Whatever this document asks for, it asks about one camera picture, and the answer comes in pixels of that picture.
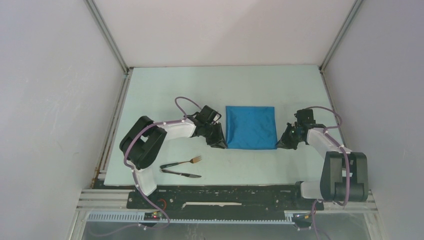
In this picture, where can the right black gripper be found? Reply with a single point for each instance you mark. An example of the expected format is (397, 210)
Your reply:
(283, 142)

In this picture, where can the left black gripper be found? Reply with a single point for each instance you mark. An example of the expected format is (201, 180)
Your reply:
(218, 141)

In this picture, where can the blue cloth napkin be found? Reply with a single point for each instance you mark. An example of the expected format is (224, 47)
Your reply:
(251, 127)

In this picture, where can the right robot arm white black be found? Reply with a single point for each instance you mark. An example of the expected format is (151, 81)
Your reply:
(344, 175)

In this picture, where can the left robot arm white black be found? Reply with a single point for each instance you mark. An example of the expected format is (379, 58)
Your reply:
(143, 142)

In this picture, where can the small circuit board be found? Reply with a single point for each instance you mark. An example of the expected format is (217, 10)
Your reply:
(152, 216)

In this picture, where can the fork with black handle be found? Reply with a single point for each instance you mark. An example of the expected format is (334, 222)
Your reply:
(191, 161)

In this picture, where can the knife with black handle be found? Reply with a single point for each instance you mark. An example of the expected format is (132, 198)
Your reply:
(188, 175)

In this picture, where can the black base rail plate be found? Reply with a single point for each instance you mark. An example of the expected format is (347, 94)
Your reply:
(172, 197)

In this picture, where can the aluminium frame rail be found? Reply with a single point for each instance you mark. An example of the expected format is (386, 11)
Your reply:
(98, 205)

